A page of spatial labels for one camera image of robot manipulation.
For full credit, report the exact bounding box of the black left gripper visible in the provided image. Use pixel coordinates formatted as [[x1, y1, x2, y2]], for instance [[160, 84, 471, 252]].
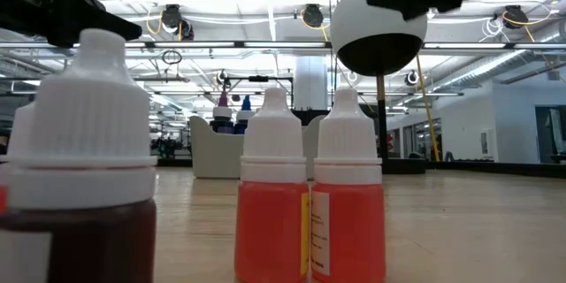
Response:
[[0, 0, 143, 48]]

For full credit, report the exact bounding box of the large purple-capped food colouring bottle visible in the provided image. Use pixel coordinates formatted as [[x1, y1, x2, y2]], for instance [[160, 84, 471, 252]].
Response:
[[211, 90, 235, 135]]

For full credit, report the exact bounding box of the large blue-capped food colouring bottle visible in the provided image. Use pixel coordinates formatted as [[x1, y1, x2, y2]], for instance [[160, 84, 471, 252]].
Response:
[[236, 95, 257, 136]]

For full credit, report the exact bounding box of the grey plastic bin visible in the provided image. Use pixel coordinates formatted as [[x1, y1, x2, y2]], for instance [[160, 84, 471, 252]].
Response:
[[188, 114, 329, 181]]

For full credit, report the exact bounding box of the small orange food colouring bottle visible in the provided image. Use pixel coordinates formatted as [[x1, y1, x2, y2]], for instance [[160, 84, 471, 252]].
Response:
[[233, 87, 310, 283], [309, 88, 387, 283]]

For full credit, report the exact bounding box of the small maroon food colouring bottle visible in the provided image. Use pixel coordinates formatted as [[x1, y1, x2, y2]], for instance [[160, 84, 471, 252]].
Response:
[[0, 27, 159, 283]]

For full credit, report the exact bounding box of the white globe lamp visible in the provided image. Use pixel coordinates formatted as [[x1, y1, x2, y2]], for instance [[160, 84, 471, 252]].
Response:
[[329, 0, 429, 176]]

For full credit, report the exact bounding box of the long ceiling light strip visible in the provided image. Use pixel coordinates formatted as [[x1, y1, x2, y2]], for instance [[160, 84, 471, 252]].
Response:
[[0, 39, 566, 52]]

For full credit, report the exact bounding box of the distant dark equipment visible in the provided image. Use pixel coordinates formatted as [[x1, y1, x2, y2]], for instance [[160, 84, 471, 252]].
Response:
[[139, 134, 192, 161]]

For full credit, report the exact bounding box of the black ceiling cable reel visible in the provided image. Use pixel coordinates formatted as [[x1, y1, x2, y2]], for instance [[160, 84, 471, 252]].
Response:
[[301, 3, 326, 29], [160, 3, 195, 42], [404, 69, 421, 88], [215, 69, 232, 92], [502, 4, 530, 30]]

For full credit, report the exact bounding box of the yellow hanging cable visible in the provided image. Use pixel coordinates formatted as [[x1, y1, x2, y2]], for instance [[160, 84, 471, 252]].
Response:
[[415, 55, 442, 163]]

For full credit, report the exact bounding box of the distant black gantry frame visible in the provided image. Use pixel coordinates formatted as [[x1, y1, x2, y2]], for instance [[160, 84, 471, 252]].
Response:
[[226, 74, 295, 111]]

